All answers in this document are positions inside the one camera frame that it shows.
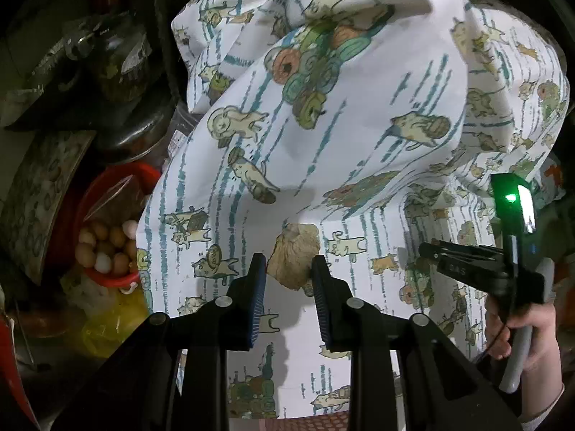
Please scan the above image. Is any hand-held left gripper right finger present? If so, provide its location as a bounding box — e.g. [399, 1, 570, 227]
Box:
[311, 255, 524, 431]

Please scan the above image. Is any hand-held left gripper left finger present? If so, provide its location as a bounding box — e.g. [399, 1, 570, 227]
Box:
[49, 252, 268, 431]

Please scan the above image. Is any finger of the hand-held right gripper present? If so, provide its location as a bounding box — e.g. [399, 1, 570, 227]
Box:
[418, 240, 508, 263]

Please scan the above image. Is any beige dried food piece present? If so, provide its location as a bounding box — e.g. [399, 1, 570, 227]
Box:
[266, 223, 321, 291]

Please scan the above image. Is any pink mesh basket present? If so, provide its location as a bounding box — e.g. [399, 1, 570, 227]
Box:
[265, 414, 351, 431]

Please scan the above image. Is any person's right forearm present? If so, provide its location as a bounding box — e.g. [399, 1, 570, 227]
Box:
[507, 368, 575, 431]

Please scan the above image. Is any person's right hand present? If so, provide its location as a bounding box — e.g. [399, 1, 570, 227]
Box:
[484, 298, 562, 373]

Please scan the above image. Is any white bag with orange print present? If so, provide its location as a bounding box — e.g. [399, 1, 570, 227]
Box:
[534, 153, 569, 207]

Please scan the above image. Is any pile of eggs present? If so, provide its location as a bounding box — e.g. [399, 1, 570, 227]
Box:
[77, 219, 139, 277]

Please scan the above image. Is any yellow plastic bag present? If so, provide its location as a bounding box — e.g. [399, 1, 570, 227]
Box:
[76, 287, 151, 360]

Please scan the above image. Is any cartoon printed white cloth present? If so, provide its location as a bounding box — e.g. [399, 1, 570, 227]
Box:
[135, 0, 571, 420]

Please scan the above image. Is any red plastic basin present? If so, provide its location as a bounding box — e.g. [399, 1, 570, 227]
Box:
[72, 164, 162, 288]

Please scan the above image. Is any clear plastic bag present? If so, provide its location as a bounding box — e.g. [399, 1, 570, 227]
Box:
[83, 175, 149, 234]

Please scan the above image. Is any patterned flat board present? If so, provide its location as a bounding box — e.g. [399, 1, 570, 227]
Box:
[0, 130, 97, 286]

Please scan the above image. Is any red object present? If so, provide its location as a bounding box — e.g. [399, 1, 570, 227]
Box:
[0, 314, 41, 431]

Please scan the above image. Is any glass jar with dark contents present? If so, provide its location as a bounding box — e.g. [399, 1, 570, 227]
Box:
[83, 22, 153, 104]

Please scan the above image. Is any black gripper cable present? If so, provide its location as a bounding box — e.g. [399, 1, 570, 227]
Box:
[469, 292, 517, 366]

